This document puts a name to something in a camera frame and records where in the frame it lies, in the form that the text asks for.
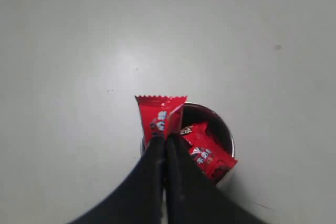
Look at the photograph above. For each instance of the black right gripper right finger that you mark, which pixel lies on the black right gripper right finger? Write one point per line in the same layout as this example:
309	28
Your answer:
190	195

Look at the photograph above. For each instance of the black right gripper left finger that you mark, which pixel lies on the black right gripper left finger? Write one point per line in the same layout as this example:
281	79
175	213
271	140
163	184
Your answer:
138	199

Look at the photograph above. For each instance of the red candy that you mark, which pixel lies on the red candy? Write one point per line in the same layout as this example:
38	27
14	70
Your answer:
160	116
204	148

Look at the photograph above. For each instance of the steel cup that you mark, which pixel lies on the steel cup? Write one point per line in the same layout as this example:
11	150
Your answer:
195	113

